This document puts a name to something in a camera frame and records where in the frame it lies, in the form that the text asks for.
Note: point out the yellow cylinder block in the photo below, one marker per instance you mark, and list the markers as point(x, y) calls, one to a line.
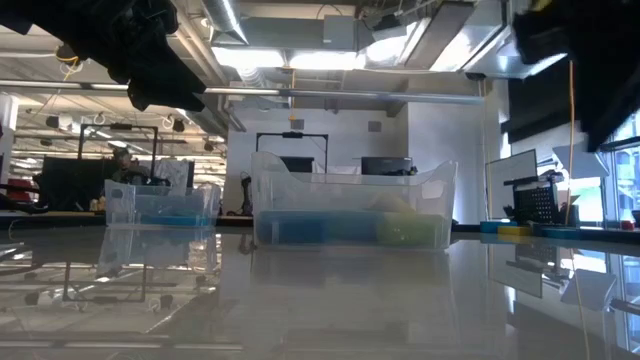
point(390, 203)

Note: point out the black yellow ceiling device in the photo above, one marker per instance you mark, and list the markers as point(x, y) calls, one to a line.
point(67, 54)

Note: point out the white sheet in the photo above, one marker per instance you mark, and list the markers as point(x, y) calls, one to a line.
point(172, 175)

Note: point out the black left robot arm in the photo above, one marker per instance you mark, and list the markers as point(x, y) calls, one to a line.
point(15, 12)

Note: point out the silver smooth ventilation duct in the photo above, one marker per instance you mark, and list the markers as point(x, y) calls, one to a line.
point(225, 20)

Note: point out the silver ribbed ventilation duct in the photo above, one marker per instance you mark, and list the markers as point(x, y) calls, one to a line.
point(200, 55)

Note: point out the ceiling light panel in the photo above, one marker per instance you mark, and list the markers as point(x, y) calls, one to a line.
point(280, 57)

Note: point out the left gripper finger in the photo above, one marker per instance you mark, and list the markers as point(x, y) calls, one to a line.
point(170, 90)

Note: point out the black tripod stand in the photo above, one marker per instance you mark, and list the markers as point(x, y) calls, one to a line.
point(246, 195)

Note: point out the blue cylinder block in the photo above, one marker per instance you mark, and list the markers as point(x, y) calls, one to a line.
point(295, 230)
point(355, 227)

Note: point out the person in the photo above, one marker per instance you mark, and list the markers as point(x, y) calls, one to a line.
point(127, 170)

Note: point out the large black monitor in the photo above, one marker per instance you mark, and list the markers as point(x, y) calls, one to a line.
point(75, 182)

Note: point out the clear plastic bin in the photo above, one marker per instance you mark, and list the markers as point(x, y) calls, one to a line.
point(350, 190)
point(120, 200)

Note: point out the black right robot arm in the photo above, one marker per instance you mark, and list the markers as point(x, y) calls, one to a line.
point(610, 75)

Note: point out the red bench object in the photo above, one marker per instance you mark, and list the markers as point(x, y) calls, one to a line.
point(20, 190)

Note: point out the black perforated panel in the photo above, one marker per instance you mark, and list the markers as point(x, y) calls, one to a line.
point(537, 200)

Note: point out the blue plank block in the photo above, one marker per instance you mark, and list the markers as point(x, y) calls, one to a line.
point(562, 233)
point(492, 226)
point(175, 220)

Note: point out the grey ceiling pipe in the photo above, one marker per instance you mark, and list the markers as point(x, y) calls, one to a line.
point(325, 93)

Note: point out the white board panel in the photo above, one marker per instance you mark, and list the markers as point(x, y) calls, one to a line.
point(510, 180)

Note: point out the yellow-green cylinder block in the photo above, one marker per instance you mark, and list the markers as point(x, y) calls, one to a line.
point(410, 230)

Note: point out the white hanging shade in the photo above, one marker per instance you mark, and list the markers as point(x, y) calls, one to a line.
point(575, 165)

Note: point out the yellow rectangular block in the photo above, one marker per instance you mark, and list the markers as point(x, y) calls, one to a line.
point(515, 231)

